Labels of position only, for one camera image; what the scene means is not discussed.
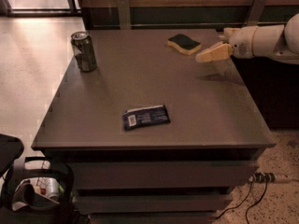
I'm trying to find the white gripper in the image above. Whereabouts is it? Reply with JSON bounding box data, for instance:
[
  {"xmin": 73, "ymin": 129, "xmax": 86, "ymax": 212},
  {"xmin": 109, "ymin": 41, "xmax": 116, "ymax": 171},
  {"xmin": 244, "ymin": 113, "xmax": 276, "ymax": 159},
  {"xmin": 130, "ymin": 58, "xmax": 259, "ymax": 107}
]
[{"xmin": 195, "ymin": 26, "xmax": 258, "ymax": 63}]

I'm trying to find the yellow sponge with dark top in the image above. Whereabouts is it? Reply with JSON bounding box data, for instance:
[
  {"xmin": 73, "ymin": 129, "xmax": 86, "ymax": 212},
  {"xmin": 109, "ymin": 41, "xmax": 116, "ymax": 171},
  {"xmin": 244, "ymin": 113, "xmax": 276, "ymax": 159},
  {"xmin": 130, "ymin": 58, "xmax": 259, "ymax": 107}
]
[{"xmin": 167, "ymin": 34, "xmax": 202, "ymax": 55}]

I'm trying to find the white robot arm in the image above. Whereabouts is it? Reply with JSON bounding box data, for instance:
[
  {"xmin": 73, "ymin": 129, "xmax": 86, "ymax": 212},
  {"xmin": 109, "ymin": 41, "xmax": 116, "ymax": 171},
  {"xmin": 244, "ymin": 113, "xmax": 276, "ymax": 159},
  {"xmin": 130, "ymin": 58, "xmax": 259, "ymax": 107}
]
[{"xmin": 195, "ymin": 14, "xmax": 299, "ymax": 64}]

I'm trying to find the blue rxbar wrapper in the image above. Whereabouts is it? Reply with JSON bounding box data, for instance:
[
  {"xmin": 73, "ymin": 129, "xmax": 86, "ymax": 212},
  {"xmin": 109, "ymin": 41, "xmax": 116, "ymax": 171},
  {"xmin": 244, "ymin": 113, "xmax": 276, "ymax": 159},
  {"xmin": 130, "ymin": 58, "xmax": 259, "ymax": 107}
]
[{"xmin": 122, "ymin": 105, "xmax": 171, "ymax": 131}]

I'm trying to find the grey drawer cabinet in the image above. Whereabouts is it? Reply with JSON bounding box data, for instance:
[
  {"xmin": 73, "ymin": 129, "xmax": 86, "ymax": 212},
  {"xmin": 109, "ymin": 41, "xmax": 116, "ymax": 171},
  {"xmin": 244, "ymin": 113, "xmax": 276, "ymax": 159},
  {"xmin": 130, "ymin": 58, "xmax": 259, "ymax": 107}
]
[{"xmin": 34, "ymin": 30, "xmax": 274, "ymax": 224}]

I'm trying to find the power strip on floor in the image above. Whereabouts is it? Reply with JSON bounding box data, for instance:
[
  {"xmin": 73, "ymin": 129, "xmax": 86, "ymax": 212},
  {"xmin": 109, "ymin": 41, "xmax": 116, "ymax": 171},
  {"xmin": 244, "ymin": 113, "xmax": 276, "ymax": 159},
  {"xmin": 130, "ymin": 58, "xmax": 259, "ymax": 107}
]
[{"xmin": 249, "ymin": 173, "xmax": 292, "ymax": 184}]

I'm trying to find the dark soda can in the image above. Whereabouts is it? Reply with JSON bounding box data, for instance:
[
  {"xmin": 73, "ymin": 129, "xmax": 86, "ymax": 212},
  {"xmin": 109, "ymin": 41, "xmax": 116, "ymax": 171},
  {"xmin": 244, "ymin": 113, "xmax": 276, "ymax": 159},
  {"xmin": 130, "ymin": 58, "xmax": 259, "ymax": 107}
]
[{"xmin": 71, "ymin": 31, "xmax": 97, "ymax": 72}]

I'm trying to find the bottom drawer front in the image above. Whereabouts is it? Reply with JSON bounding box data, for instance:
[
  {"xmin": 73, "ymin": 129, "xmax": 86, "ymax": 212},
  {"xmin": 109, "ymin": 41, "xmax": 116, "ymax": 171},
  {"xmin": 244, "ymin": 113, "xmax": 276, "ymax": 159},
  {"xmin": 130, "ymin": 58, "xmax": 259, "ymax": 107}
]
[{"xmin": 90, "ymin": 212, "xmax": 216, "ymax": 224}]

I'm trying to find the drawer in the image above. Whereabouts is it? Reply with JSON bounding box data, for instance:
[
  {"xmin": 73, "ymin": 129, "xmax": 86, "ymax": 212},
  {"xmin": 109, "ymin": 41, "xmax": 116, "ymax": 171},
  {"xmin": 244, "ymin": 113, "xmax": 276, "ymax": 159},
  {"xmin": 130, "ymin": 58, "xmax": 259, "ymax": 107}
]
[
  {"xmin": 69, "ymin": 161, "xmax": 258, "ymax": 189},
  {"xmin": 90, "ymin": 212, "xmax": 216, "ymax": 224},
  {"xmin": 74, "ymin": 194, "xmax": 233, "ymax": 214}
]

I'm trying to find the top drawer front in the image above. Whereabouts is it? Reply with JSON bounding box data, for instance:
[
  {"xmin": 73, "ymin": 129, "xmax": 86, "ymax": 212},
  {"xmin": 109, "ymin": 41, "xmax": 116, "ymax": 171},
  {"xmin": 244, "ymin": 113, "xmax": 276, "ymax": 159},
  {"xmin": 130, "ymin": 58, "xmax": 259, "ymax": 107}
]
[{"xmin": 69, "ymin": 161, "xmax": 258, "ymax": 189}]

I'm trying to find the middle drawer front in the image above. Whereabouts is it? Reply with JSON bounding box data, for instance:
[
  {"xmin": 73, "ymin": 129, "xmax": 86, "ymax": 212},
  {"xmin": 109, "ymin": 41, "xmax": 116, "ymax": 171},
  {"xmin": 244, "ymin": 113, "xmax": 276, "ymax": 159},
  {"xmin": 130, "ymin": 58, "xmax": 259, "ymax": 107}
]
[{"xmin": 74, "ymin": 194, "xmax": 233, "ymax": 214}]

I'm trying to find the silver can in bag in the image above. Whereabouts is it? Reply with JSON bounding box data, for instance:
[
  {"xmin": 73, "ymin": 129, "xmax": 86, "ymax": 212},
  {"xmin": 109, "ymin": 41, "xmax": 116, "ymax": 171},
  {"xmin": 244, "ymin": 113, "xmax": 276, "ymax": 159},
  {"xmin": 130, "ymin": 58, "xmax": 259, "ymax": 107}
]
[{"xmin": 43, "ymin": 177, "xmax": 60, "ymax": 202}]

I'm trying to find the black chair edge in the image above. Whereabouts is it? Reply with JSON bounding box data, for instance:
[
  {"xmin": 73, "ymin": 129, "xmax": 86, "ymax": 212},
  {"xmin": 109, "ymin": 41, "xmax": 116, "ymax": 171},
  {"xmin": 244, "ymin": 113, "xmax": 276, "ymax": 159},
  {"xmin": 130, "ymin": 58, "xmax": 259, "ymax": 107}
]
[{"xmin": 0, "ymin": 134, "xmax": 24, "ymax": 176}]

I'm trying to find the right metal bracket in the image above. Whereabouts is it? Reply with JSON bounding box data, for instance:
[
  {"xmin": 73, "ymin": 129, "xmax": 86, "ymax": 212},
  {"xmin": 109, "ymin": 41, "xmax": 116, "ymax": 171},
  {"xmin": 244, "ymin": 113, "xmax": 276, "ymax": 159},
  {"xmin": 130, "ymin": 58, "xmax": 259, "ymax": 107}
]
[{"xmin": 244, "ymin": 0, "xmax": 267, "ymax": 26}]

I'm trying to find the metal bracket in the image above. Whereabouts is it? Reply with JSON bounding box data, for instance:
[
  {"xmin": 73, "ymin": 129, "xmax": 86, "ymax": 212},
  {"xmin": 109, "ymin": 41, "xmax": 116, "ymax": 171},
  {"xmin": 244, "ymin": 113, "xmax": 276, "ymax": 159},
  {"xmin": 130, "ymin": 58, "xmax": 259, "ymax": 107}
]
[
  {"xmin": 244, "ymin": 0, "xmax": 267, "ymax": 26},
  {"xmin": 117, "ymin": 0, "xmax": 131, "ymax": 30}
]

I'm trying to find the left metal bracket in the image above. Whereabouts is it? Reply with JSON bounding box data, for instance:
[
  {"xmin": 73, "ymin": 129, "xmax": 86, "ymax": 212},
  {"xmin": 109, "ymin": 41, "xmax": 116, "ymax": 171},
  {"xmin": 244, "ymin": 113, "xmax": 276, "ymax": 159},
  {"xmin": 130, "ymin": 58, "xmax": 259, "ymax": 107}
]
[{"xmin": 117, "ymin": 0, "xmax": 131, "ymax": 30}]

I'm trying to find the black cable left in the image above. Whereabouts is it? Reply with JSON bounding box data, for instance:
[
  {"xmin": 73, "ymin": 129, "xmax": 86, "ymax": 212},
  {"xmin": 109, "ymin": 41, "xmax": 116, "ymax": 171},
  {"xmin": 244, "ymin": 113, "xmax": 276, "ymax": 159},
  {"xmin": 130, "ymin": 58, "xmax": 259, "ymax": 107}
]
[{"xmin": 215, "ymin": 180, "xmax": 254, "ymax": 220}]

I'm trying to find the black cable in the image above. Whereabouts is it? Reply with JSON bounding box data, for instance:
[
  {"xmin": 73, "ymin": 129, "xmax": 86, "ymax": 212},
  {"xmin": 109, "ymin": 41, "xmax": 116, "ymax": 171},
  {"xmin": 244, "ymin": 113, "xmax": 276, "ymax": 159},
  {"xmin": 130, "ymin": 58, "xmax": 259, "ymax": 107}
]
[
  {"xmin": 244, "ymin": 181, "xmax": 269, "ymax": 224},
  {"xmin": 215, "ymin": 180, "xmax": 254, "ymax": 220}
]

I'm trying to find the black cable right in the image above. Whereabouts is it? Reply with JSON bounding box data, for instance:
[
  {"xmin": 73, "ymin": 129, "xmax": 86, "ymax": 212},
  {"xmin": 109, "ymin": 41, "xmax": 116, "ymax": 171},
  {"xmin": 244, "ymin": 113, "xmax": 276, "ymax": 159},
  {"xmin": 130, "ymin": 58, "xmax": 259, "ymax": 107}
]
[{"xmin": 244, "ymin": 181, "xmax": 269, "ymax": 224}]

